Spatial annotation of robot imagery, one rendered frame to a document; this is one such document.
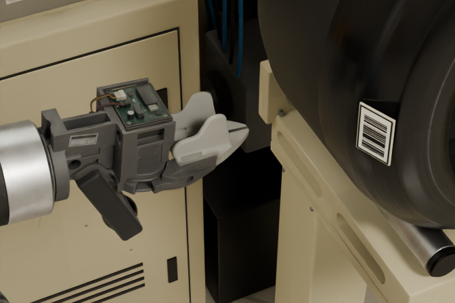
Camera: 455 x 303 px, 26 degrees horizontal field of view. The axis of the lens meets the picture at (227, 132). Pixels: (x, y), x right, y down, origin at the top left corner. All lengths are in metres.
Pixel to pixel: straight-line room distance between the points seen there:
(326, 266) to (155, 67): 0.47
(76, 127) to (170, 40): 0.69
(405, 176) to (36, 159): 0.37
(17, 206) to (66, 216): 0.87
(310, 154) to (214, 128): 0.40
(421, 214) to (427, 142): 0.13
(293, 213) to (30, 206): 0.91
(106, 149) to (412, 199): 0.33
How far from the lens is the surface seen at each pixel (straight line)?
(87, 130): 0.89
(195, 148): 0.96
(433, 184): 1.03
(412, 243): 1.19
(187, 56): 1.62
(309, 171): 1.37
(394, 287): 1.23
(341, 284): 1.84
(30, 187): 0.88
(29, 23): 1.52
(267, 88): 1.35
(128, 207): 0.99
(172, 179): 0.94
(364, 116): 0.94
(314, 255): 1.73
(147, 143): 0.91
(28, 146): 0.89
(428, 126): 0.96
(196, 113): 0.98
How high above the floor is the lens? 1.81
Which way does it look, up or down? 44 degrees down
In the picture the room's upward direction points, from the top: straight up
